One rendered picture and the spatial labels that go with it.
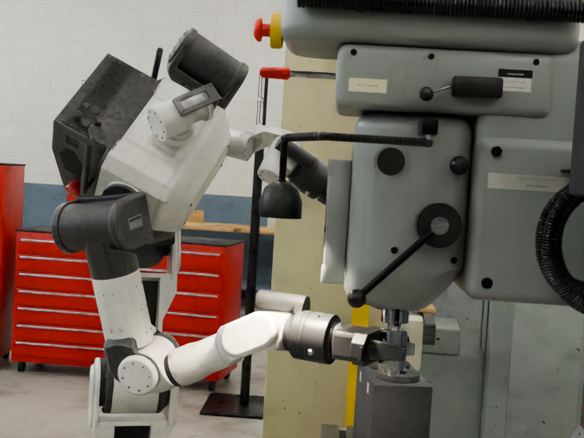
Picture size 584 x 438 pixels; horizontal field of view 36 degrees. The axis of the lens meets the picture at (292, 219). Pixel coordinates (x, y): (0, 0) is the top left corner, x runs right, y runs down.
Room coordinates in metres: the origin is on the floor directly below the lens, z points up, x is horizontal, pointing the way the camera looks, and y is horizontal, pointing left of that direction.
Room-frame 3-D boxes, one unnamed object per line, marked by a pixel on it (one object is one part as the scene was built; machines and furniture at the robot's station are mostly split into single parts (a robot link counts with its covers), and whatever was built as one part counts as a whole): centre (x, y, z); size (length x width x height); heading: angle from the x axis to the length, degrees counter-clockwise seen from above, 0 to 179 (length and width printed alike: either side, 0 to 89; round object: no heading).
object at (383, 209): (1.52, -0.19, 1.47); 0.21 x 0.19 x 0.32; 177
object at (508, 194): (1.51, -0.38, 1.47); 0.24 x 0.19 x 0.26; 177
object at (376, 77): (1.52, -0.23, 1.68); 0.34 x 0.24 x 0.10; 87
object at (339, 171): (1.53, -0.08, 1.45); 0.04 x 0.04 x 0.21; 87
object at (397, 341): (1.53, -0.19, 1.23); 0.05 x 0.05 x 0.06
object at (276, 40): (1.54, 0.04, 1.76); 0.06 x 0.02 x 0.06; 177
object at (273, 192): (1.51, 0.02, 1.48); 0.07 x 0.07 x 0.06
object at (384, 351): (1.50, -0.17, 1.23); 0.06 x 0.02 x 0.03; 66
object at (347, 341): (1.56, -0.10, 1.23); 0.13 x 0.12 x 0.10; 156
